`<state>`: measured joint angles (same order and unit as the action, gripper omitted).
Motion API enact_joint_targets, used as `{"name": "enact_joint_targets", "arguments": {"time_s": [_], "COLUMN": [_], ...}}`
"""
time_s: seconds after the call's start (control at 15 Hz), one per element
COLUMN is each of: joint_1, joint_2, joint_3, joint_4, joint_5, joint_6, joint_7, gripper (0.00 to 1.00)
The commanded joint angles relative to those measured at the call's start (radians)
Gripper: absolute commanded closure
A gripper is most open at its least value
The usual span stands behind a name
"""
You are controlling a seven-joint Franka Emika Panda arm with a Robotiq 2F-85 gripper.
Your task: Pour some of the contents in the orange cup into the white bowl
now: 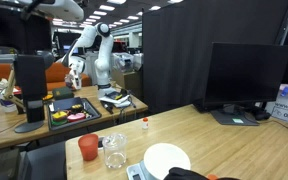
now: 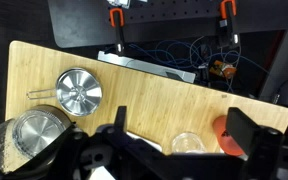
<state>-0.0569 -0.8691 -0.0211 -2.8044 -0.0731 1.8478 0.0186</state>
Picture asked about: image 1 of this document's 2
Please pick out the digital kitchen scale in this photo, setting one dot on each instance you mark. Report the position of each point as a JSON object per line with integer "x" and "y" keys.
{"x": 137, "y": 172}

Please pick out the white bowl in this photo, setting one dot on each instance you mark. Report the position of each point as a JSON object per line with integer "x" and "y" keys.
{"x": 161, "y": 157}

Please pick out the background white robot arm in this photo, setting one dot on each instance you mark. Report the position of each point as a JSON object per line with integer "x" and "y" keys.
{"x": 76, "y": 64}

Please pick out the clear glass jar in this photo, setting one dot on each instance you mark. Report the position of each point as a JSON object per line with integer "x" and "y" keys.
{"x": 114, "y": 146}

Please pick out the black tray with toys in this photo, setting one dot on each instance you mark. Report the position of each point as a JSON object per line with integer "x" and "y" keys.
{"x": 69, "y": 112}

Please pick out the wooden desk lamp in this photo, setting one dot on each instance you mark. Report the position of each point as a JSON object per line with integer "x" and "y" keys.
{"x": 14, "y": 95}

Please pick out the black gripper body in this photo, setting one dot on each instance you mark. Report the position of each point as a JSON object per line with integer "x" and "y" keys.
{"x": 30, "y": 76}

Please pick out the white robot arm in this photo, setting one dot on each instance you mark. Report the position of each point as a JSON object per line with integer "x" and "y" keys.
{"x": 68, "y": 10}

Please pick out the black computer monitor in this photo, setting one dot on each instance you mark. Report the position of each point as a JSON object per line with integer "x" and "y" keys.
{"x": 239, "y": 76}

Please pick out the orange plastic cup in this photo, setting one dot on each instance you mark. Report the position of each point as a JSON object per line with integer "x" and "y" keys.
{"x": 88, "y": 145}

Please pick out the black curtain divider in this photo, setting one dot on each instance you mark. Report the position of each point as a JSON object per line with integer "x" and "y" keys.
{"x": 178, "y": 38}

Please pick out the orange sofa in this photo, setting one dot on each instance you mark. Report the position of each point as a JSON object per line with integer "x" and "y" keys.
{"x": 55, "y": 74}

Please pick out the small white orange-capped bottle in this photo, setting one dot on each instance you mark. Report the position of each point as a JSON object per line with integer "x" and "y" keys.
{"x": 145, "y": 123}

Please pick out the dark green box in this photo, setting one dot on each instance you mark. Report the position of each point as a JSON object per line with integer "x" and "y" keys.
{"x": 62, "y": 93}

